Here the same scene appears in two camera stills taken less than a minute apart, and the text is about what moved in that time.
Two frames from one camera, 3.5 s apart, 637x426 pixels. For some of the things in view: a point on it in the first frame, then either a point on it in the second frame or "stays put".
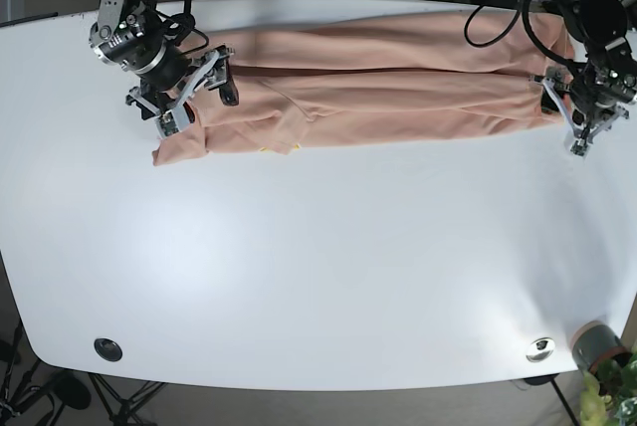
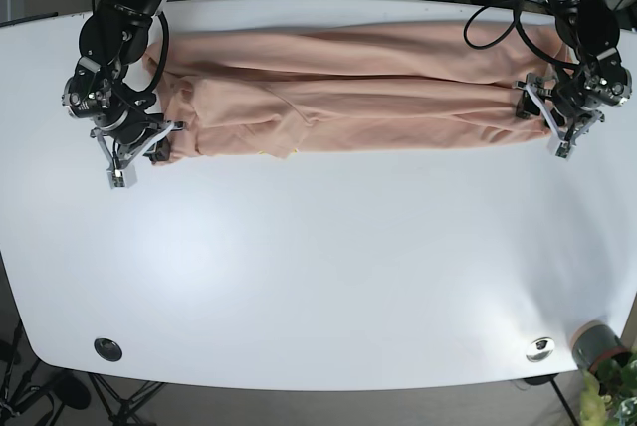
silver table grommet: (540, 349) stays put
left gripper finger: (178, 119) -> (119, 172)
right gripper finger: (555, 84) -> (530, 104)
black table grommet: (107, 349) stays put
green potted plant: (610, 398) stays put
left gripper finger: (218, 75) -> (157, 146)
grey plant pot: (595, 342) stays put
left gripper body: (160, 67) -> (119, 110)
